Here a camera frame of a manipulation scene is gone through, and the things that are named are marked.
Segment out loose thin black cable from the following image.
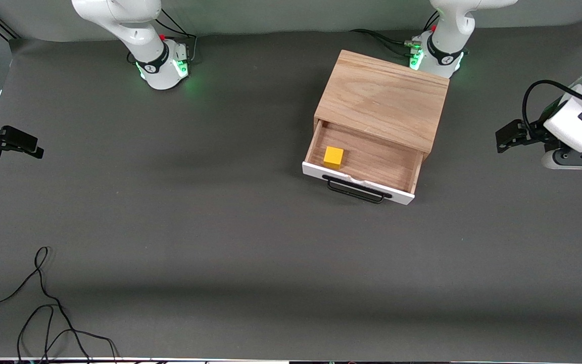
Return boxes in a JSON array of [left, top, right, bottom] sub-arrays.
[[0, 246, 120, 363]]

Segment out white-fronted drawer with black handle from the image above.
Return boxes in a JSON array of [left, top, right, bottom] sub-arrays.
[[302, 120, 425, 205]]

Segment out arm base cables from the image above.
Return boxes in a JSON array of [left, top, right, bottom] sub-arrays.
[[152, 9, 198, 65], [350, 11, 441, 57]]

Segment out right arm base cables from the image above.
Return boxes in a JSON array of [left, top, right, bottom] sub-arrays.
[[152, 9, 198, 65]]

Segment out yellow wooden block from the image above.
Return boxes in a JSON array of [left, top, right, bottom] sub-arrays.
[[323, 147, 345, 169]]

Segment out grey table cover sheet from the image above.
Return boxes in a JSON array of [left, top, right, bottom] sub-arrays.
[[0, 19, 582, 360]]

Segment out wooden drawer cabinet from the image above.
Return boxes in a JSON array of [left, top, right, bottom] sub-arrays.
[[314, 49, 450, 155]]

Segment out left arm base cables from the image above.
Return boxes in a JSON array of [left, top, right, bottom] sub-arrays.
[[350, 11, 441, 57]]

